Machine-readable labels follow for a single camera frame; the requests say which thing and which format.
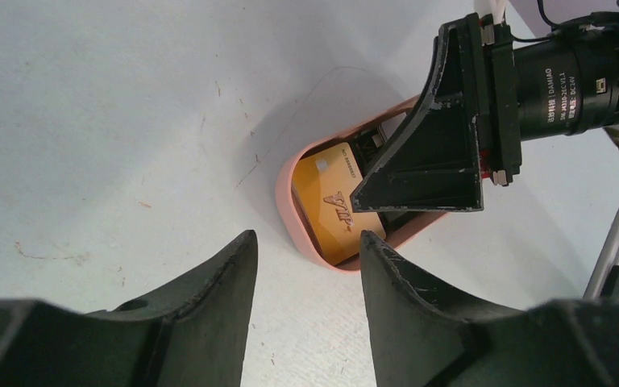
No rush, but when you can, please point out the gold VIP card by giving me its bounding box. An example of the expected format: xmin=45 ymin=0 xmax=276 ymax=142
xmin=292 ymin=142 xmax=386 ymax=266

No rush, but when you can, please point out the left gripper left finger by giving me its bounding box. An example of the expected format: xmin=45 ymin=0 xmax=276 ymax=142
xmin=0 ymin=230 xmax=258 ymax=386

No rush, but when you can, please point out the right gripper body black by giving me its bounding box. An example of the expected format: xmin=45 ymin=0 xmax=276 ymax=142
xmin=464 ymin=13 xmax=522 ymax=186

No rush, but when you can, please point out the pink oval card tray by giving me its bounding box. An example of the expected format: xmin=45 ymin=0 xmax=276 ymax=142
xmin=275 ymin=95 xmax=446 ymax=274

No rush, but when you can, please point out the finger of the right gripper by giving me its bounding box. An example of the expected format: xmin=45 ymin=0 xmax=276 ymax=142
xmin=350 ymin=21 xmax=485 ymax=212

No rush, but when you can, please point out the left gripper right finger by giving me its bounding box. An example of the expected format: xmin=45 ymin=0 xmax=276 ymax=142
xmin=359 ymin=231 xmax=619 ymax=386

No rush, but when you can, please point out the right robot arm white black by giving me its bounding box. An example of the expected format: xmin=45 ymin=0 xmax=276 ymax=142
xmin=351 ymin=3 xmax=619 ymax=212

